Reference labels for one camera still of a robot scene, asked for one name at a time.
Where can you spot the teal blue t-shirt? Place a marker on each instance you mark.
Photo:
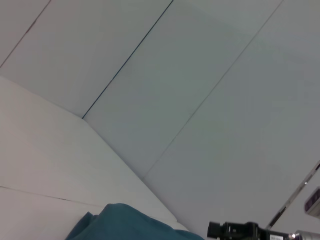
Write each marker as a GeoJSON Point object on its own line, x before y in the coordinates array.
{"type": "Point", "coordinates": [130, 225]}

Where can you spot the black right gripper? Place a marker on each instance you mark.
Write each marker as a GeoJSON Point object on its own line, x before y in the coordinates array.
{"type": "Point", "coordinates": [275, 235]}

